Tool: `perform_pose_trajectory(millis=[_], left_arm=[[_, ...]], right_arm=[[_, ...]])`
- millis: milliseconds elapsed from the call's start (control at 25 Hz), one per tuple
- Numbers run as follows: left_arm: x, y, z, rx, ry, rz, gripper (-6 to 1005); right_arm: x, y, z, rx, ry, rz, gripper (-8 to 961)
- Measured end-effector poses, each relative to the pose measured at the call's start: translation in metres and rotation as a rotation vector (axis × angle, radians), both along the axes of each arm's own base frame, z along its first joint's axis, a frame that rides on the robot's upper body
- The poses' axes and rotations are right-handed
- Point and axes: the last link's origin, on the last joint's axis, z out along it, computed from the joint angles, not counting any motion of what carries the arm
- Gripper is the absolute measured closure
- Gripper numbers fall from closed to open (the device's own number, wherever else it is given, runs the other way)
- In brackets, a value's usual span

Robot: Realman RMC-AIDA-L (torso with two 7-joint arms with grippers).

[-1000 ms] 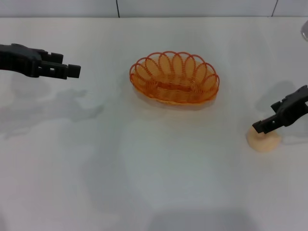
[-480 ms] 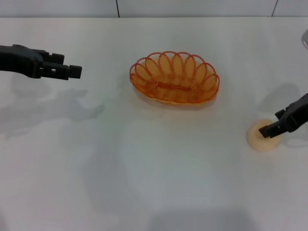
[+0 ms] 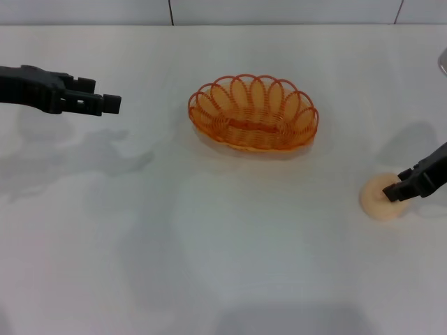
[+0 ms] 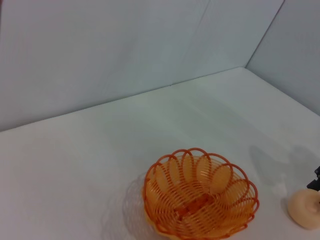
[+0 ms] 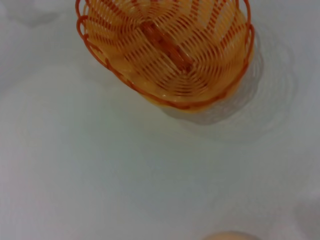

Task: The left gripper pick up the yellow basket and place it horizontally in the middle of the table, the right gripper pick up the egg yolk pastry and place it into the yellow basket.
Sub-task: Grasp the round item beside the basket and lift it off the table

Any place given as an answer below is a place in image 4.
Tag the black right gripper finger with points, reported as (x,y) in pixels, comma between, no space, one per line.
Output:
(317,183)

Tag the orange woven plastic basket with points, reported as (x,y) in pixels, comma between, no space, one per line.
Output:
(200,210)

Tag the beige round bun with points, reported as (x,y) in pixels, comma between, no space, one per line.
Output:
(303,211)

